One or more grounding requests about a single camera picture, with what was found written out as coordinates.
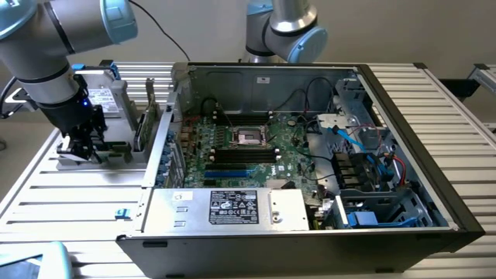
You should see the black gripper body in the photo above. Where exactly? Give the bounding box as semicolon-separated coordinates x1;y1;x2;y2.
38;98;97;137

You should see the green RAM stick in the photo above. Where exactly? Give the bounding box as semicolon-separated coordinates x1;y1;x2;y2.
133;112;147;152

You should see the black RAM slot bank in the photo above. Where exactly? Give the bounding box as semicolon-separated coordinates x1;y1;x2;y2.
209;146;283;164
214;111;279;127

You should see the grey parts rack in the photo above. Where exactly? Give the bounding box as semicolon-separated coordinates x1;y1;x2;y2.
55;67;161;173

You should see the hard disk with blue caddy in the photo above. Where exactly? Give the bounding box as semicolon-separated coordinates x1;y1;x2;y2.
71;63;131;120

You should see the silver power supply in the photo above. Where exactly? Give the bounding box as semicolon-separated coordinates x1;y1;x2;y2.
141;187;313;234

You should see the blue expansion slot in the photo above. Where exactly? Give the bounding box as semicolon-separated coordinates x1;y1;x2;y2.
203;170;253;179

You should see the teal plastic box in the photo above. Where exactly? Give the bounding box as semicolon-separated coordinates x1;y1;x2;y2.
0;241;74;279

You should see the CPU socket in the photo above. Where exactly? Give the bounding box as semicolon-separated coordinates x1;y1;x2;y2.
229;124;274;149

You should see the green motherboard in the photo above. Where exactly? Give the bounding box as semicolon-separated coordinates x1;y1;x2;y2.
181;112;331;205

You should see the black open PC case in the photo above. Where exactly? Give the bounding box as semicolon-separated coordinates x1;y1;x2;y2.
115;61;487;279

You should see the metal disk bay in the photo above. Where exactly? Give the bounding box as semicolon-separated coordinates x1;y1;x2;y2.
314;77;391;153

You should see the blue drive caddy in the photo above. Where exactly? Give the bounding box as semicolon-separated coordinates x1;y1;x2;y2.
346;211;419;228

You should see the metal slat side table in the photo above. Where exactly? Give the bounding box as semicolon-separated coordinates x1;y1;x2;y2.
467;63;496;134

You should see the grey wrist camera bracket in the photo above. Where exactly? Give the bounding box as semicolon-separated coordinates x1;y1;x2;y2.
5;86;41;113

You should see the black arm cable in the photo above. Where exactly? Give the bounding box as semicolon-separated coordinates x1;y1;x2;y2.
127;0;193;62

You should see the black wire in case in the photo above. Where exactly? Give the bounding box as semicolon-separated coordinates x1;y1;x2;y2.
278;76;335;113

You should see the blue SATA wire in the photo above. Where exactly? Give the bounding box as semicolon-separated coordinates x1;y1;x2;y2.
327;124;369;154

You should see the red wire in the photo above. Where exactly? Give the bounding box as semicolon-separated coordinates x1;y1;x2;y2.
390;155;409;184

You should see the black table bracket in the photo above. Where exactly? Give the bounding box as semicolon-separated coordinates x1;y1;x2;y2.
439;77;481;99

